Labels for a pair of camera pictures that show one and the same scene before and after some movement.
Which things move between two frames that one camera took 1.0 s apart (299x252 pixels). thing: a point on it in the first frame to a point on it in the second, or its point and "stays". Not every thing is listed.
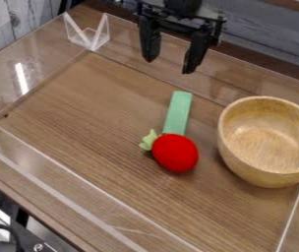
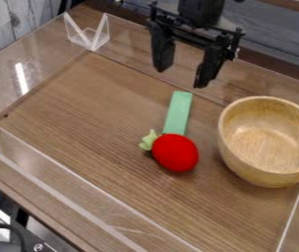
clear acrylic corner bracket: x=89 y=37 stays
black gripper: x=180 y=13 to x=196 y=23
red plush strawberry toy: x=174 y=151 stays
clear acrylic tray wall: x=65 y=203 stays
